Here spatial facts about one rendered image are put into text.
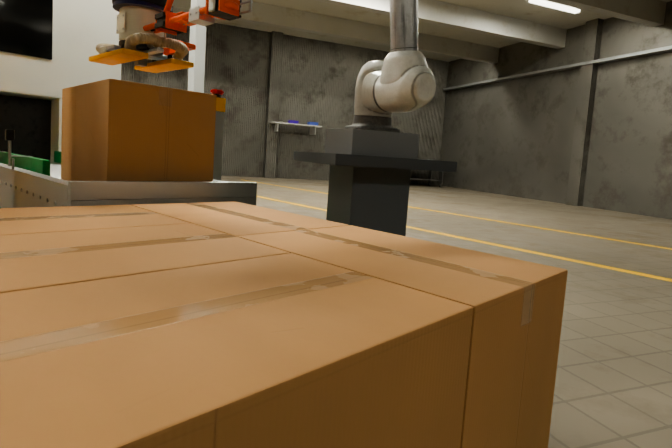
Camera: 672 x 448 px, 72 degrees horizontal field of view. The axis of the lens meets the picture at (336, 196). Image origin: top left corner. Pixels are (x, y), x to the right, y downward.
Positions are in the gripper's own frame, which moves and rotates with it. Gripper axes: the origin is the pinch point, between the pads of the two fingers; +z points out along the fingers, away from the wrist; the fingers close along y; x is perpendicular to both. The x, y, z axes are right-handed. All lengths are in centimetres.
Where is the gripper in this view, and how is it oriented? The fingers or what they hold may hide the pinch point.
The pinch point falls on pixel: (224, 6)
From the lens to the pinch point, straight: 165.1
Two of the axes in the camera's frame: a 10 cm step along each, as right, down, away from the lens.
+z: -0.7, 9.9, 0.9
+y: -6.9, 0.2, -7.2
